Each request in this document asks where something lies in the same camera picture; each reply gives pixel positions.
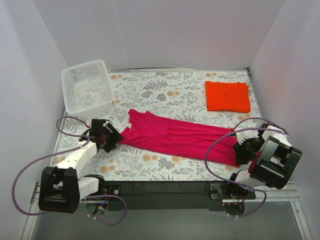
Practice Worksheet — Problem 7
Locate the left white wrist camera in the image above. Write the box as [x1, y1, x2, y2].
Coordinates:
[102, 120, 114, 131]

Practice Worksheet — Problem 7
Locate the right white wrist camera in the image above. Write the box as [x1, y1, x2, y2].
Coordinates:
[233, 128, 258, 145]

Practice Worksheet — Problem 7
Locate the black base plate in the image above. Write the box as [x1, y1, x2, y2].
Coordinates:
[98, 180, 256, 211]

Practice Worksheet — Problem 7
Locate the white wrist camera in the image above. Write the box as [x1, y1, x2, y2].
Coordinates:
[102, 120, 114, 131]
[233, 128, 258, 145]

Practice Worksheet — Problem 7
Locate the white plastic basket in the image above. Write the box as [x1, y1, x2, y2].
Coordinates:
[60, 60, 115, 117]

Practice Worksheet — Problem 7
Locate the folded orange t shirt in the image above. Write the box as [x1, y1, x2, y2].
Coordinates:
[205, 81, 251, 113]

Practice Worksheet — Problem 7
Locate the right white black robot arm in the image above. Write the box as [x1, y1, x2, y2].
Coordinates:
[225, 123, 303, 199]

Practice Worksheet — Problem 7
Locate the aluminium frame rail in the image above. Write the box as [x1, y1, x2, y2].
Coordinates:
[22, 183, 303, 240]

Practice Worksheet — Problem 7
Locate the floral table mat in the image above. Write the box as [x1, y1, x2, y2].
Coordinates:
[50, 70, 262, 181]

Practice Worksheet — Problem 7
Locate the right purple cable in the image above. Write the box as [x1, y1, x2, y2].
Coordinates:
[204, 117, 288, 218]

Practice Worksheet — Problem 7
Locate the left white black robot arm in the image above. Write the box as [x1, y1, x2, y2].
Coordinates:
[38, 119, 124, 214]

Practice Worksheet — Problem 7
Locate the magenta t shirt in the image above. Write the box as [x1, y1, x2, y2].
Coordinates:
[120, 109, 230, 160]

